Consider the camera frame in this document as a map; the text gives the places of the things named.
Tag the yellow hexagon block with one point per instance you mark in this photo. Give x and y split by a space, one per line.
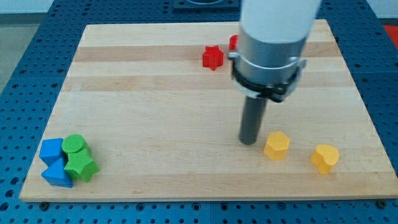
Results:
276 146

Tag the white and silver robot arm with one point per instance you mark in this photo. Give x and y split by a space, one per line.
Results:
267 62

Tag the red block behind arm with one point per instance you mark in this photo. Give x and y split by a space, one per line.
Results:
233 42

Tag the yellow heart block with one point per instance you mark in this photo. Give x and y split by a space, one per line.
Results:
325 157

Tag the light wooden board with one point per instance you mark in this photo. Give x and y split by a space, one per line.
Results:
162 127

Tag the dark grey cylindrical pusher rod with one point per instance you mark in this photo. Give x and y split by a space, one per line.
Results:
251 120

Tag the red star block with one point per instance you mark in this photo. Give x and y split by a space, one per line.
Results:
212 57

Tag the green cylinder block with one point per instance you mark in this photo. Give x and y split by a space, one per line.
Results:
74 143

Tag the green star block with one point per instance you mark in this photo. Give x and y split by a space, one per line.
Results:
81 165

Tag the blue cube block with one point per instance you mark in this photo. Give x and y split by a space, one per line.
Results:
51 151

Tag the blue triangle block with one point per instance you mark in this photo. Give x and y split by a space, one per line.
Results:
55 174

